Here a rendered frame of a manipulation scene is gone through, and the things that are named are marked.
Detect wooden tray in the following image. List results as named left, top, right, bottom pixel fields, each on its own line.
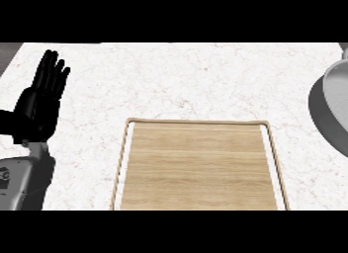
left=110, top=117, right=290, bottom=211

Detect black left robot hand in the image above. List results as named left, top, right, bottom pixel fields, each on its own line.
left=0, top=48, right=71, bottom=146

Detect grey pot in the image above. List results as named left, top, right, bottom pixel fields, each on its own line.
left=306, top=44, right=348, bottom=165

